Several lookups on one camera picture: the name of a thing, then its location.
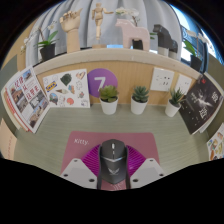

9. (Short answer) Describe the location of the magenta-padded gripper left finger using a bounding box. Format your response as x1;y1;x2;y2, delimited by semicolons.
59;143;102;190

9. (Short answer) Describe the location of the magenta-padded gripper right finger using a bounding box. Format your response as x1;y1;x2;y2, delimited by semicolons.
125;143;168;190

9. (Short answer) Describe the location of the dark grey computer mouse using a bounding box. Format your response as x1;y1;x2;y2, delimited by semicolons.
97;138;130;185

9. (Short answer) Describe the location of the pink mouse pad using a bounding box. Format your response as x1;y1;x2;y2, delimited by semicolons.
59;130;160;191

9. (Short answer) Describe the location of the small succulent in white pot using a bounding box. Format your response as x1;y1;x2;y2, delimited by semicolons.
164;87;185;118
98;84;120;116
130;85;150;116

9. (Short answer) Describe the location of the white sheet with colourful stickers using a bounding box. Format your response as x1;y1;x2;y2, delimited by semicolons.
206;122;224;162

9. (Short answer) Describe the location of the beige card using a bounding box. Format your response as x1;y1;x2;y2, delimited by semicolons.
0;118;18;160

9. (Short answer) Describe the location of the white card with drawings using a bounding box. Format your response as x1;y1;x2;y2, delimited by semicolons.
42;68;91;109

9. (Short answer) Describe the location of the black book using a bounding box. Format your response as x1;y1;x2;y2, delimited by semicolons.
178;75;224;135

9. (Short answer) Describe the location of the red and white magazine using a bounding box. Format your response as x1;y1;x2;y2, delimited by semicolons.
5;65;51;134

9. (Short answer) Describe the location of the purple round disc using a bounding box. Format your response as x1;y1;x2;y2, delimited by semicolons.
87;68;119;99

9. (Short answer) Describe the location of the white orchid in black pot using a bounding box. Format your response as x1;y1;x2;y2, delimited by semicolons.
19;20;59;63
114;7;144;50
181;28;214;73

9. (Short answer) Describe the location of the beige wooden ledge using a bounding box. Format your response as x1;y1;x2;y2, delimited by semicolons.
33;47;209;84

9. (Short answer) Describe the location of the green desk partition panel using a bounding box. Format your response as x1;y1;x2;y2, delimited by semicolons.
206;54;224;88
0;54;18;91

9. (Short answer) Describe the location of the black horse figure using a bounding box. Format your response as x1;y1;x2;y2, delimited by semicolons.
152;23;179;57

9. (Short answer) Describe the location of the wooden hand model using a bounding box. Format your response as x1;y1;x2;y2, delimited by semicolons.
59;8;84;54

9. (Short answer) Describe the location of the wooden mannequin figure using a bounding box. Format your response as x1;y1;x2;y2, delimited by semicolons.
91;2;115;49

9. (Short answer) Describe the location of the dark-framed window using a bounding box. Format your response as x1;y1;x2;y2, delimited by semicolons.
171;4;223;64

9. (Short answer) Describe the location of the light grey curtain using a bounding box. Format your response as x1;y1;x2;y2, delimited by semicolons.
24;0;183;64

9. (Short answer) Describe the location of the white wall socket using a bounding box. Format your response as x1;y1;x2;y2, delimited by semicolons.
149;66;176;93
174;73;194;96

